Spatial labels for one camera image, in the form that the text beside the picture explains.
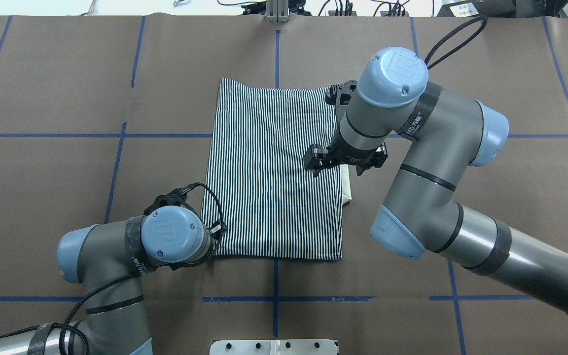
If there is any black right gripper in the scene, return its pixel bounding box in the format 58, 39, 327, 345
303, 79, 388, 178

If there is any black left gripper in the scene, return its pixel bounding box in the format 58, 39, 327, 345
143, 185, 228, 269

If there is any navy white striped polo shirt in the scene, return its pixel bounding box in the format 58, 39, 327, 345
202, 78, 343, 261

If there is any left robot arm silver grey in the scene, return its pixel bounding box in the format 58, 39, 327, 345
0, 182, 227, 355

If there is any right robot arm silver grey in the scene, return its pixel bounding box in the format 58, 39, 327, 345
304, 47, 568, 315

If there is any black box with label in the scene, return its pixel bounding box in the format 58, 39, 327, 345
435, 0, 517, 18

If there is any black braided left gripper cable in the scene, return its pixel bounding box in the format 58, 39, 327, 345
0, 182, 223, 355

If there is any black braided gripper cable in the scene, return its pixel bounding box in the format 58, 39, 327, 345
425, 15, 488, 70
0, 182, 223, 355

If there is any aluminium frame post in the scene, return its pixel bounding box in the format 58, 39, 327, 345
264, 0, 290, 23

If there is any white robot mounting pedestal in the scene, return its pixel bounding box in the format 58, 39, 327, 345
209, 339, 340, 355

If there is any black braided right gripper cable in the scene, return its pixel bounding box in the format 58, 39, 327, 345
425, 15, 488, 70

